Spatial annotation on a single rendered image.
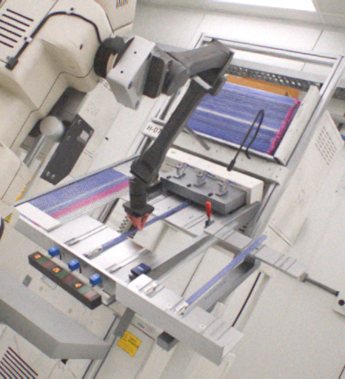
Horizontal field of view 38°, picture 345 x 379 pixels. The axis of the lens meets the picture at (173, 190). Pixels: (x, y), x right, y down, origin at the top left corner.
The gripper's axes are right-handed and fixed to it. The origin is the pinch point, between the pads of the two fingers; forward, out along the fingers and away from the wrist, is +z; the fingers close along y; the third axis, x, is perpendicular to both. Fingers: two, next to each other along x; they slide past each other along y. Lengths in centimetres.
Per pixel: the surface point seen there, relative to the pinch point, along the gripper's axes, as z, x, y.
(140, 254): 0.9, 10.0, -11.4
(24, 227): 1.7, 27.0, 33.0
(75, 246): 0.7, 22.1, 8.2
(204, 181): -5.8, -34.6, -0.6
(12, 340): 55, 37, 40
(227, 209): -1.7, -29.0, -16.9
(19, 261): 82, -11, 125
